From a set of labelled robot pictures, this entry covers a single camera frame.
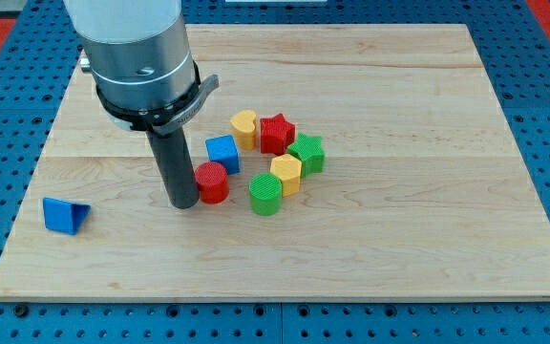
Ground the blue triangle block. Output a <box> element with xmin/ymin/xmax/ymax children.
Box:
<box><xmin>42</xmin><ymin>198</ymin><xmax>91</xmax><ymax>235</ymax></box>

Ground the blue cube block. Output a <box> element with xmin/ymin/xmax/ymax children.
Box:
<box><xmin>205</xmin><ymin>135</ymin><xmax>241</xmax><ymax>175</ymax></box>

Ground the red star block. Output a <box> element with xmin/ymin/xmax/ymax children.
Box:
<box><xmin>260</xmin><ymin>114</ymin><xmax>296</xmax><ymax>156</ymax></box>

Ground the red cylinder block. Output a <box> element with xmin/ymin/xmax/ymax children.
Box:
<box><xmin>195</xmin><ymin>161</ymin><xmax>229</xmax><ymax>204</ymax></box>

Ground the yellow heart block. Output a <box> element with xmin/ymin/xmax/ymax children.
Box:
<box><xmin>230</xmin><ymin>110</ymin><xmax>257</xmax><ymax>150</ymax></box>

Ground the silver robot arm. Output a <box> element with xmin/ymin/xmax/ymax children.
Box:
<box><xmin>64</xmin><ymin>0</ymin><xmax>219</xmax><ymax>136</ymax></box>

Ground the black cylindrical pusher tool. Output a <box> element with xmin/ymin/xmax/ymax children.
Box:
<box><xmin>146</xmin><ymin>128</ymin><xmax>199</xmax><ymax>209</ymax></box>

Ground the green star block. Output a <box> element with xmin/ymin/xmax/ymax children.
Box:
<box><xmin>286</xmin><ymin>133</ymin><xmax>325</xmax><ymax>178</ymax></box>

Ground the yellow hexagon block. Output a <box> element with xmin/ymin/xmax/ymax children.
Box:
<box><xmin>270</xmin><ymin>154</ymin><xmax>302</xmax><ymax>197</ymax></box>

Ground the green cylinder block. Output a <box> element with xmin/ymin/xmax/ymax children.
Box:
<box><xmin>249</xmin><ymin>173</ymin><xmax>283</xmax><ymax>216</ymax></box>

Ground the wooden board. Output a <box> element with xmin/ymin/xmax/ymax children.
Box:
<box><xmin>0</xmin><ymin>24</ymin><xmax>550</xmax><ymax>303</ymax></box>

